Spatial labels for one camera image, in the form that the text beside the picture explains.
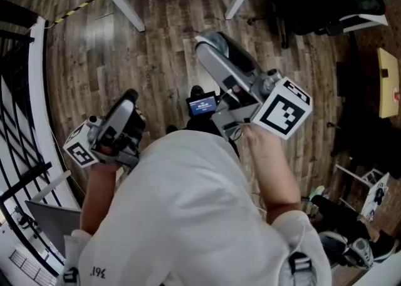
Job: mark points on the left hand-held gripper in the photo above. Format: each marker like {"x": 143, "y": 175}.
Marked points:
{"x": 80, "y": 153}

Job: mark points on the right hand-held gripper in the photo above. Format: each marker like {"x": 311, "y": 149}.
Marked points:
{"x": 282, "y": 109}

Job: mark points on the person's right forearm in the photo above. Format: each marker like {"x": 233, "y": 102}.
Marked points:
{"x": 272, "y": 172}

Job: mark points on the person's left forearm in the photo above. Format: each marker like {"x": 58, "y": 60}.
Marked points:
{"x": 97, "y": 200}

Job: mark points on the person's right hand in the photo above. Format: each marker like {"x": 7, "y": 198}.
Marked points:
{"x": 237, "y": 90}

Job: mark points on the person's left hand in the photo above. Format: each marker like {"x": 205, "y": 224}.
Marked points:
{"x": 109, "y": 146}

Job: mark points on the person's black shoe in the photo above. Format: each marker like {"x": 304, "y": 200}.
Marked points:
{"x": 197, "y": 90}
{"x": 171, "y": 128}

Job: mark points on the small black monitor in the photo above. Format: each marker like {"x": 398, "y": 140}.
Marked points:
{"x": 202, "y": 104}

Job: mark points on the person's white shirt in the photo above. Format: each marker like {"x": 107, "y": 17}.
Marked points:
{"x": 188, "y": 209}

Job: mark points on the black metal railing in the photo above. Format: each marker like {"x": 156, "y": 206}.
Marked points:
{"x": 31, "y": 175}

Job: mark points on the black flat panel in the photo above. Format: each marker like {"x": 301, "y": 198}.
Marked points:
{"x": 344, "y": 78}

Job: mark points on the yellow black striped tape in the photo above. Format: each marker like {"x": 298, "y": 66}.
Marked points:
{"x": 75, "y": 9}

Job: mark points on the black office chair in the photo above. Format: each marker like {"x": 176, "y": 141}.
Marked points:
{"x": 344, "y": 6}

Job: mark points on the grey flat board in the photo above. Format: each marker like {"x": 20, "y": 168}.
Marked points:
{"x": 53, "y": 225}

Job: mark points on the black upholstered seat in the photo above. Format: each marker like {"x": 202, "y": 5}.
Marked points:
{"x": 360, "y": 140}

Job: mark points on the small dark block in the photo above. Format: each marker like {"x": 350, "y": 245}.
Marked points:
{"x": 384, "y": 73}

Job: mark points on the yellow wooden board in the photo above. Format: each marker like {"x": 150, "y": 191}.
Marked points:
{"x": 388, "y": 90}

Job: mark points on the red round button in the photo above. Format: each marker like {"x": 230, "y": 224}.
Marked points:
{"x": 397, "y": 96}

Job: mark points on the white printed poster board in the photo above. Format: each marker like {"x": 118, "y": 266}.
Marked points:
{"x": 377, "y": 197}

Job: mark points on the white metal frame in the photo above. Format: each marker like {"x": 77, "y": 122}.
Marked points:
{"x": 347, "y": 172}

